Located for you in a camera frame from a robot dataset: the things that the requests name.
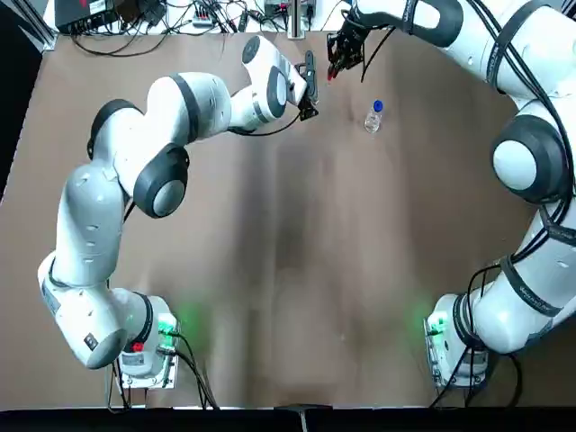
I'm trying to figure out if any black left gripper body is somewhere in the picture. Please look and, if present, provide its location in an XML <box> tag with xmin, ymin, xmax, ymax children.
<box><xmin>294</xmin><ymin>50</ymin><xmax>320</xmax><ymax>107</ymax></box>

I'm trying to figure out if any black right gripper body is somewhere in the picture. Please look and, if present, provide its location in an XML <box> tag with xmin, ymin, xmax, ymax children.
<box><xmin>335</xmin><ymin>13</ymin><xmax>368</xmax><ymax>55</ymax></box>

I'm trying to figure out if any clear bottle with blue cap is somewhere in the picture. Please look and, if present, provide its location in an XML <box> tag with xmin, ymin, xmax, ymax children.
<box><xmin>363</xmin><ymin>99</ymin><xmax>387</xmax><ymax>135</ymax></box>

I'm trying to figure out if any dark electronics box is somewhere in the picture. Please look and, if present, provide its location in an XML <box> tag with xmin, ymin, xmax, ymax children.
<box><xmin>263</xmin><ymin>0</ymin><xmax>317</xmax><ymax>18</ymax></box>

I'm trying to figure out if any small black adapter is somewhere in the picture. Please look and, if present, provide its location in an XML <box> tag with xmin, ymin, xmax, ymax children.
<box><xmin>142</xmin><ymin>2</ymin><xmax>166</xmax><ymax>26</ymax></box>

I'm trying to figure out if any black power brick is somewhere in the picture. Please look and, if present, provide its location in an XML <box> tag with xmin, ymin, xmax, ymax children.
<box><xmin>119</xmin><ymin>0</ymin><xmax>143</xmax><ymax>23</ymax></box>

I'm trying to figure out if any black box with red logo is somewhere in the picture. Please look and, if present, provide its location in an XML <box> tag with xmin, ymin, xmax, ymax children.
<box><xmin>56</xmin><ymin>0</ymin><xmax>121</xmax><ymax>33</ymax></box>

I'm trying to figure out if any black clamp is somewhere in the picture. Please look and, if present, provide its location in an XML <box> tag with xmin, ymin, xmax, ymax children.
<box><xmin>273</xmin><ymin>403</ymin><xmax>335</xmax><ymax>413</ymax></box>

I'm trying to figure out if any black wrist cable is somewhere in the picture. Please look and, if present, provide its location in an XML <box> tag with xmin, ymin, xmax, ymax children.
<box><xmin>361</xmin><ymin>24</ymin><xmax>398</xmax><ymax>86</ymax></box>

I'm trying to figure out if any silver aluminium post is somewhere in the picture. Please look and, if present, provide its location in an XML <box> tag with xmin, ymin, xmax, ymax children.
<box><xmin>287</xmin><ymin>0</ymin><xmax>308</xmax><ymax>41</ymax></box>

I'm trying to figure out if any tangled black cable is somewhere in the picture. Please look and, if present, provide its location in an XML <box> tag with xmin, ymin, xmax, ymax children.
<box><xmin>164</xmin><ymin>0</ymin><xmax>253</xmax><ymax>35</ymax></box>

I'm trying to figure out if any long black cable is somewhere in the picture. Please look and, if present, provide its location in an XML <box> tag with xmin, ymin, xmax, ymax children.
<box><xmin>70</xmin><ymin>31</ymin><xmax>170</xmax><ymax>59</ymax></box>

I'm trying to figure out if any silver aluminium frame rail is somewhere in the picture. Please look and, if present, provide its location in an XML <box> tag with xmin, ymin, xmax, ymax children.
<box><xmin>31</xmin><ymin>0</ymin><xmax>59</xmax><ymax>51</ymax></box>

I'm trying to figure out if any black base cable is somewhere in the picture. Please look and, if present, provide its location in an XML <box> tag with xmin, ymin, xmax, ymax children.
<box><xmin>165</xmin><ymin>350</ymin><xmax>212</xmax><ymax>410</ymax></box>
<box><xmin>173</xmin><ymin>331</ymin><xmax>221</xmax><ymax>410</ymax></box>
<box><xmin>492</xmin><ymin>344</ymin><xmax>524</xmax><ymax>409</ymax></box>
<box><xmin>427</xmin><ymin>330</ymin><xmax>472</xmax><ymax>410</ymax></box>
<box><xmin>102</xmin><ymin>337</ymin><xmax>136</xmax><ymax>411</ymax></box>

